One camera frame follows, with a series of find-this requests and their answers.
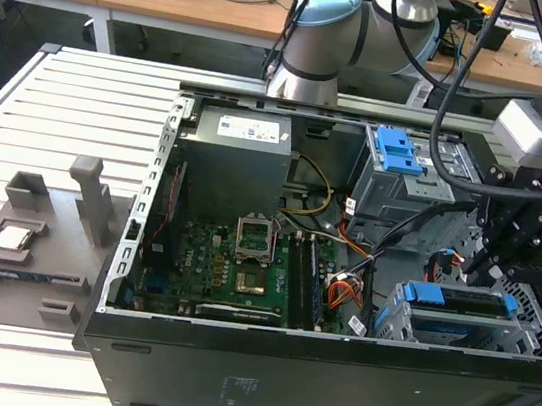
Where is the blue plastic drive latch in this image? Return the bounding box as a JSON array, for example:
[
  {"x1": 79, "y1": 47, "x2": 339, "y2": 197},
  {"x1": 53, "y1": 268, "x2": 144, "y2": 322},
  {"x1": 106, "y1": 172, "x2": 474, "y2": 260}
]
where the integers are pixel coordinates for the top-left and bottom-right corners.
[{"x1": 369, "y1": 124, "x2": 429, "y2": 179}]

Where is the grey metal drive cage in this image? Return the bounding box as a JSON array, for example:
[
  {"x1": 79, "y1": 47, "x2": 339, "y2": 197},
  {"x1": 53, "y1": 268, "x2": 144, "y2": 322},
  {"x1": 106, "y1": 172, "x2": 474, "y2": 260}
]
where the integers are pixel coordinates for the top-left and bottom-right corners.
[{"x1": 343, "y1": 122, "x2": 488, "y2": 260}]

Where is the grey parts rack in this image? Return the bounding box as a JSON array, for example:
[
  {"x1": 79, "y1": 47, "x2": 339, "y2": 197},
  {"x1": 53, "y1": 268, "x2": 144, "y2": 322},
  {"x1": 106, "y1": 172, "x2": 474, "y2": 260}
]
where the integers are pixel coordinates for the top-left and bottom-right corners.
[{"x1": 0, "y1": 142, "x2": 137, "y2": 343}]

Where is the CPU socket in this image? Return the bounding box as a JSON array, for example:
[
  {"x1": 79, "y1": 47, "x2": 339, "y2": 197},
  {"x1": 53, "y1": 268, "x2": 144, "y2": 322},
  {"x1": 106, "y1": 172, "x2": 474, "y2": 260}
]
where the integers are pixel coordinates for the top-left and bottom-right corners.
[{"x1": 231, "y1": 267, "x2": 270, "y2": 298}]

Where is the grey power supply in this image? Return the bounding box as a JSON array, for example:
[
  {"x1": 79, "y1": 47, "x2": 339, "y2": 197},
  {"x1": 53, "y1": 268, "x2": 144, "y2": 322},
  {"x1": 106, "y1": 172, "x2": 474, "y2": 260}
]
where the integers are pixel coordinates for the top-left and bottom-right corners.
[{"x1": 169, "y1": 102, "x2": 297, "y2": 221}]

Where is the metal socket cover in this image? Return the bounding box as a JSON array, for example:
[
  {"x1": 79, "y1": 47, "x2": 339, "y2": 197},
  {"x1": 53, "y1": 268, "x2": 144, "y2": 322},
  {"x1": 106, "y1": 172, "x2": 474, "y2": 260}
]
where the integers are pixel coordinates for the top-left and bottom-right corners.
[{"x1": 231, "y1": 212, "x2": 281, "y2": 266}]

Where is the orange red wire bundle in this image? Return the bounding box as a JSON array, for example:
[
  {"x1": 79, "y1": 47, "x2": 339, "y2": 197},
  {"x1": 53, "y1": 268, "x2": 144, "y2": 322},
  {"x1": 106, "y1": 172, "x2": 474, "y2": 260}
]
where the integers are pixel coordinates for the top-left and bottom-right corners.
[{"x1": 323, "y1": 269, "x2": 368, "y2": 323}]

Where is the metal locking lever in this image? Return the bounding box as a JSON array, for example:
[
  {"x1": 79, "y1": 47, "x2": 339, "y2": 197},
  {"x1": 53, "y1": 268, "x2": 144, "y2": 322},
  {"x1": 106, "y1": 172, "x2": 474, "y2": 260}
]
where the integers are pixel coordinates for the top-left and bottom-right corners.
[{"x1": 267, "y1": 216, "x2": 284, "y2": 268}]

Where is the yellow black power wire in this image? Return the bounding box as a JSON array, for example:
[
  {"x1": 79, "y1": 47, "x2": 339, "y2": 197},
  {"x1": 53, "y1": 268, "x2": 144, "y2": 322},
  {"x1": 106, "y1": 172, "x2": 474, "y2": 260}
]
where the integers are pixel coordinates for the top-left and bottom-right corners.
[{"x1": 281, "y1": 151, "x2": 340, "y2": 221}]

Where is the black PC case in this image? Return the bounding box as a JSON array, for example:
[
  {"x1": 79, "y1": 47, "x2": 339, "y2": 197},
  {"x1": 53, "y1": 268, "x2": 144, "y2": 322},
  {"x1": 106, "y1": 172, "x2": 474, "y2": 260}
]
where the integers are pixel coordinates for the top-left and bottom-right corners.
[{"x1": 63, "y1": 68, "x2": 542, "y2": 406}]

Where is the blue board wire port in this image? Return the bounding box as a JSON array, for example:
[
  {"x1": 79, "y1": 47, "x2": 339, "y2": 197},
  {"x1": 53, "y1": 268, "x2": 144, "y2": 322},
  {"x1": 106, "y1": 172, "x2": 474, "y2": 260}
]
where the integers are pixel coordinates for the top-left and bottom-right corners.
[{"x1": 142, "y1": 272, "x2": 167, "y2": 296}]

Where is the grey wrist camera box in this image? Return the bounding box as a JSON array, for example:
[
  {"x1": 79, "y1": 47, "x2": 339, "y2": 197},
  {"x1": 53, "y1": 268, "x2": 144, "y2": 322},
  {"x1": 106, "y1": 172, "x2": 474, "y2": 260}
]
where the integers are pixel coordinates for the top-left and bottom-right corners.
[{"x1": 487, "y1": 96, "x2": 542, "y2": 167}]

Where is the black graphics card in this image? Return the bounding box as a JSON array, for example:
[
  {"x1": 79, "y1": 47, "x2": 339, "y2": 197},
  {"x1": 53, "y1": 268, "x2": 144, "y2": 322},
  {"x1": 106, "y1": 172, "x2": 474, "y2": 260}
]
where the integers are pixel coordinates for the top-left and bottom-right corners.
[{"x1": 192, "y1": 299, "x2": 283, "y2": 330}]

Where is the green motherboard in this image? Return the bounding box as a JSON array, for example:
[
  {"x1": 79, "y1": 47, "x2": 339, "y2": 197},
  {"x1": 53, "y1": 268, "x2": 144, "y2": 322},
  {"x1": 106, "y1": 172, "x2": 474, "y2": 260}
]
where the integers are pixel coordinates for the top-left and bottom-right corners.
[{"x1": 132, "y1": 210, "x2": 353, "y2": 338}]

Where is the black disk wire blue connector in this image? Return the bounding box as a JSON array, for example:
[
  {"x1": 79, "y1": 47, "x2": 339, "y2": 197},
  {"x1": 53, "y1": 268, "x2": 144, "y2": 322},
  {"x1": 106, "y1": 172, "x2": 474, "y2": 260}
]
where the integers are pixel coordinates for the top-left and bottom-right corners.
[{"x1": 423, "y1": 244, "x2": 470, "y2": 292}]

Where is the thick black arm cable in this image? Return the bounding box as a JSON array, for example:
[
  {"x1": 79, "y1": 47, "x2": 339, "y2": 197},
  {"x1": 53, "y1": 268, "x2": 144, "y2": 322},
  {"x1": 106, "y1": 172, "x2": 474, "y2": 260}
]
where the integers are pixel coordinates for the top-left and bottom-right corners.
[{"x1": 422, "y1": 0, "x2": 542, "y2": 208}]

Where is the silver CPU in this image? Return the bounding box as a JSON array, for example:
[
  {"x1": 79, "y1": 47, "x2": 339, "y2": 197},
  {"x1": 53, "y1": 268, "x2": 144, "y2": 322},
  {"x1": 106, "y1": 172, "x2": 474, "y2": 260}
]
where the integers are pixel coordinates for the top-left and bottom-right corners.
[{"x1": 0, "y1": 223, "x2": 37, "y2": 255}]

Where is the hard disk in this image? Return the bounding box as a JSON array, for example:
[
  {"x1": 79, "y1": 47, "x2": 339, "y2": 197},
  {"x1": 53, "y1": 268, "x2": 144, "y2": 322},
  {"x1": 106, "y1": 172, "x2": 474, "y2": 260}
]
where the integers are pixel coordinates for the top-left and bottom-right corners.
[{"x1": 396, "y1": 276, "x2": 523, "y2": 349}]

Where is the small black desk device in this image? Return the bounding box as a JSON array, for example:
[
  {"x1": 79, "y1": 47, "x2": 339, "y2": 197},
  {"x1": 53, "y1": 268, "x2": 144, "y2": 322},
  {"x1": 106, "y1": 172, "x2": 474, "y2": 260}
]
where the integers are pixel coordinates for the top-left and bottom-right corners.
[{"x1": 462, "y1": 15, "x2": 512, "y2": 51}]

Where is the thick black wire bundle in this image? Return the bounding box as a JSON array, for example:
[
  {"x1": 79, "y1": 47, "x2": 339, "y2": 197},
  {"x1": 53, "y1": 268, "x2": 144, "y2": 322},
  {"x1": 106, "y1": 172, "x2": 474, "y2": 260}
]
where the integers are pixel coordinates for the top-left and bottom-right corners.
[{"x1": 328, "y1": 186, "x2": 479, "y2": 349}]

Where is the metal disk bay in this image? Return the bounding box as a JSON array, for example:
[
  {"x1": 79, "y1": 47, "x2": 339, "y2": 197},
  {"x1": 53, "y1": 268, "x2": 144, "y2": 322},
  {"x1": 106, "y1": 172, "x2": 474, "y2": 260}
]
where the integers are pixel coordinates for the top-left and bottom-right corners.
[{"x1": 371, "y1": 276, "x2": 542, "y2": 362}]

